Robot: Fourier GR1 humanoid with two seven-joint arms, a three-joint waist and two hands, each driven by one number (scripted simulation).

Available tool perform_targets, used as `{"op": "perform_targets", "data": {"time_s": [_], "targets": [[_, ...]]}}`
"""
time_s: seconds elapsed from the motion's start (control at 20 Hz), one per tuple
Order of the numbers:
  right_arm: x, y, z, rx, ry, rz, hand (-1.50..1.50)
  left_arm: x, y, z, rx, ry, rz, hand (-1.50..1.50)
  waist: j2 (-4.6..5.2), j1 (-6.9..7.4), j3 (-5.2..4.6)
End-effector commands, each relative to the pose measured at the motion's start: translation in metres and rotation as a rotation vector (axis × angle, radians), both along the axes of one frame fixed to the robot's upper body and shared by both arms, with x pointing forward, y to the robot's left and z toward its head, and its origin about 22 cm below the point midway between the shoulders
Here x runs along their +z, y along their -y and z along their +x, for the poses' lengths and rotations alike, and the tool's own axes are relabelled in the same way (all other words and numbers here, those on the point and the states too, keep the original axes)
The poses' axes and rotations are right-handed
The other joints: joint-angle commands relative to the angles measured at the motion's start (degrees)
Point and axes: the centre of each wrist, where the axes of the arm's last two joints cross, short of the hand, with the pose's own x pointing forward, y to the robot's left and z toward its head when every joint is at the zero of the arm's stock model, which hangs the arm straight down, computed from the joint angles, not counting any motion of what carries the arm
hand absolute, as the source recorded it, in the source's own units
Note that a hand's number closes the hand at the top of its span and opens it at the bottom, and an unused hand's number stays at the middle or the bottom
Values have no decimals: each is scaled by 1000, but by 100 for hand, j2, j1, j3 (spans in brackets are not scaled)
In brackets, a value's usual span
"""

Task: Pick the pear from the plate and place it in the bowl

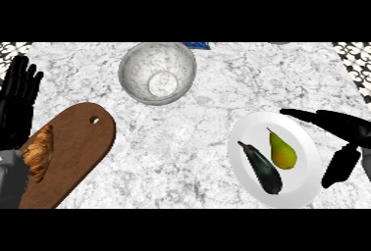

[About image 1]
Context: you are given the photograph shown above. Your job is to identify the dark purple eggplant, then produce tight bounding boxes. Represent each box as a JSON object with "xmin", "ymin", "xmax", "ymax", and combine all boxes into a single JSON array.
[{"xmin": 236, "ymin": 140, "xmax": 283, "ymax": 195}]

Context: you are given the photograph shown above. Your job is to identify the blue packet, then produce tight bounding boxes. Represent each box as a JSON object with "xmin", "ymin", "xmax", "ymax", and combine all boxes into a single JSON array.
[{"xmin": 181, "ymin": 41, "xmax": 213, "ymax": 51}]

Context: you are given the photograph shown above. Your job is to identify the golden brown croissant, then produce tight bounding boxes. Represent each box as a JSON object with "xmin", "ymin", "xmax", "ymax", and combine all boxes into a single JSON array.
[{"xmin": 20, "ymin": 124, "xmax": 54, "ymax": 184}]

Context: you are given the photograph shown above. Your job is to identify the white round plate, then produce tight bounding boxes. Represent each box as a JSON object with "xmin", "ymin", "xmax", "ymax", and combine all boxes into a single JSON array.
[{"xmin": 226, "ymin": 111, "xmax": 323, "ymax": 209}]

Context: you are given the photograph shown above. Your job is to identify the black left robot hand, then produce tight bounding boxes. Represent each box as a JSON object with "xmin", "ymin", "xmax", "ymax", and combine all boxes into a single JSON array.
[{"xmin": 0, "ymin": 54, "xmax": 44, "ymax": 152}]

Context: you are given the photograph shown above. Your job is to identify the yellow green pear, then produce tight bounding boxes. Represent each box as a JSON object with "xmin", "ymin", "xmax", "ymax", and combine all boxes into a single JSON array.
[{"xmin": 264, "ymin": 126, "xmax": 298, "ymax": 171}]

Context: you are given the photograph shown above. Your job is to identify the white marble bowl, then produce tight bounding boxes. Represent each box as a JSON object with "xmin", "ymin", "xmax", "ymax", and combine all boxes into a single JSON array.
[{"xmin": 116, "ymin": 42, "xmax": 198, "ymax": 106}]

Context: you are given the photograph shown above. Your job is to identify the brown wooden cutting board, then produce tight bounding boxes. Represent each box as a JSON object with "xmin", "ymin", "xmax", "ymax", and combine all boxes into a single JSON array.
[{"xmin": 17, "ymin": 101, "xmax": 116, "ymax": 210}]

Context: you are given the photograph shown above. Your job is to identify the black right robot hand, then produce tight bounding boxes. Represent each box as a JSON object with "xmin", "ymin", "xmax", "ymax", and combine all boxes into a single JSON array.
[{"xmin": 278, "ymin": 108, "xmax": 371, "ymax": 190}]

